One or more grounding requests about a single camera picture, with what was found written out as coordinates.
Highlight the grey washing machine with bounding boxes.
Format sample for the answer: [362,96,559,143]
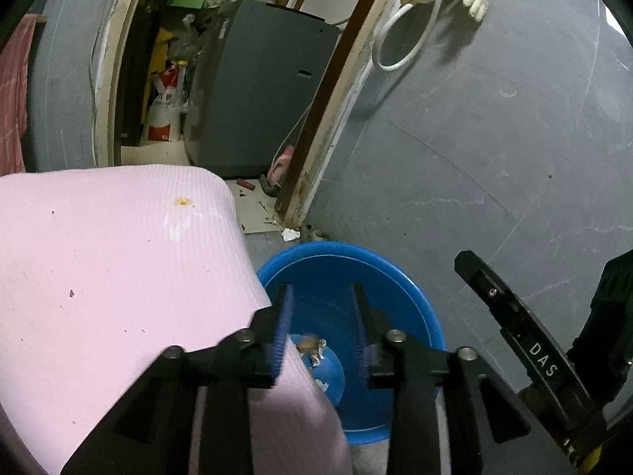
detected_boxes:
[185,0,342,179]

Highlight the yellow bag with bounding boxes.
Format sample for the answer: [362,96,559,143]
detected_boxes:
[151,30,179,90]

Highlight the light pink blanket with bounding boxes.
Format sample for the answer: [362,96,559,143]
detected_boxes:
[0,164,354,475]

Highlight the wooden door frame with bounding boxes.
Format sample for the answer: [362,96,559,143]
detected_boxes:
[89,0,411,223]

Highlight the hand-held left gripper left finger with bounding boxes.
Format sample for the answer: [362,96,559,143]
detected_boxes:
[59,283,296,475]

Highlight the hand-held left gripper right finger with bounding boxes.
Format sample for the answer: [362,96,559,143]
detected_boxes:
[350,282,578,475]

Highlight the pink checked cloth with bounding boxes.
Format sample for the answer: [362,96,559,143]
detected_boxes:
[0,15,45,174]

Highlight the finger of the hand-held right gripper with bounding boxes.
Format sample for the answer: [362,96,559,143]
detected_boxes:
[454,250,534,341]

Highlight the white red sack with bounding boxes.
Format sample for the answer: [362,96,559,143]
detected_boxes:
[141,59,186,144]

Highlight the white hose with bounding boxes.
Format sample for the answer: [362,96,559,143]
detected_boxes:
[372,0,458,71]

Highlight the blue plastic basin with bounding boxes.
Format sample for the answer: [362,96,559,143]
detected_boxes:
[256,241,446,446]

